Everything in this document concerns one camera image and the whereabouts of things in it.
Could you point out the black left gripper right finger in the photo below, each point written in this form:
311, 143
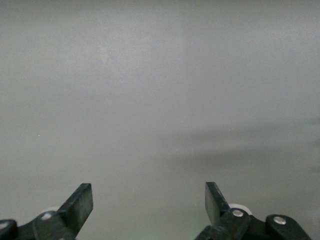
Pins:
235, 225

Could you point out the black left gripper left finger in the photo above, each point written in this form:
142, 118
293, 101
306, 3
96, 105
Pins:
50, 227

